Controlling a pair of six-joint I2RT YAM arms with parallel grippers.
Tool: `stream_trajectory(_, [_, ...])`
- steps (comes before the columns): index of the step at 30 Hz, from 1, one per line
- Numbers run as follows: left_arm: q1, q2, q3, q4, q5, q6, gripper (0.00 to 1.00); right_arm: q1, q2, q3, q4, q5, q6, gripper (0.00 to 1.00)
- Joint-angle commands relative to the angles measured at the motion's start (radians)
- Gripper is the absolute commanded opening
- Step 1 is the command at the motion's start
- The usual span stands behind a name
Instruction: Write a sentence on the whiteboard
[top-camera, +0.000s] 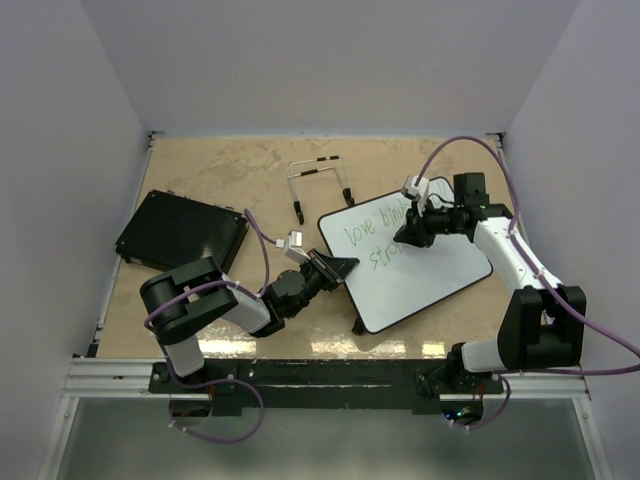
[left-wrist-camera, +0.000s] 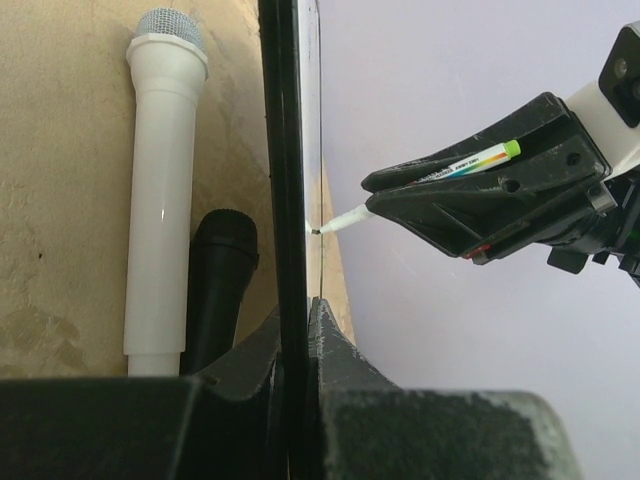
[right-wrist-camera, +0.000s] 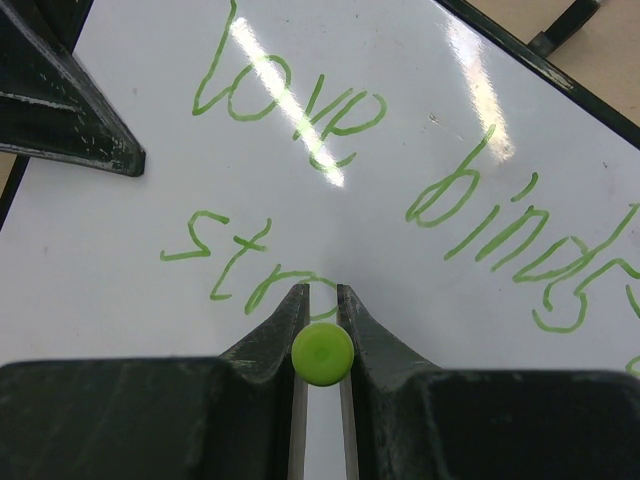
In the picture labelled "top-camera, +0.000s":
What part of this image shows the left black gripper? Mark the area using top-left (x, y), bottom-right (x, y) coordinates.
top-left (286, 248), bottom-right (359, 318)

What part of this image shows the black flat case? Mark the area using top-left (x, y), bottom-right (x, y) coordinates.
top-left (115, 190), bottom-right (249, 273)

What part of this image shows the white rectangular whiteboard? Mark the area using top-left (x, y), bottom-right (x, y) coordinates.
top-left (317, 191), bottom-right (493, 334)

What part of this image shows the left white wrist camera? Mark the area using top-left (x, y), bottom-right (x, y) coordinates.
top-left (275, 230), bottom-right (310, 264)

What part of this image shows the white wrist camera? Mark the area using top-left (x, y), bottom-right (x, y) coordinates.
top-left (401, 175), bottom-right (429, 216)
top-left (275, 230), bottom-right (310, 264)

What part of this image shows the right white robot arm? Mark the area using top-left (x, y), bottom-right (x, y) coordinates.
top-left (394, 173), bottom-right (586, 393)

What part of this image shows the black wire easel stand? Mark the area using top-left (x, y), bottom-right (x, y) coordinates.
top-left (287, 155), bottom-right (356, 226)

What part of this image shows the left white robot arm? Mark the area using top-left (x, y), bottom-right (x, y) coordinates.
top-left (139, 249), bottom-right (360, 392)

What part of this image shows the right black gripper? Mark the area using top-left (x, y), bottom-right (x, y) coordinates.
top-left (394, 197), bottom-right (463, 249)

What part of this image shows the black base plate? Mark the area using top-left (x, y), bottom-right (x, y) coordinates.
top-left (148, 359), bottom-right (503, 416)

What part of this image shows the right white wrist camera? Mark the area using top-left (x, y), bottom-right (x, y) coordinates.
top-left (401, 175), bottom-right (429, 216)

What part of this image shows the aluminium frame rail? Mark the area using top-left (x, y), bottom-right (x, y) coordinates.
top-left (37, 355), bottom-right (156, 480)

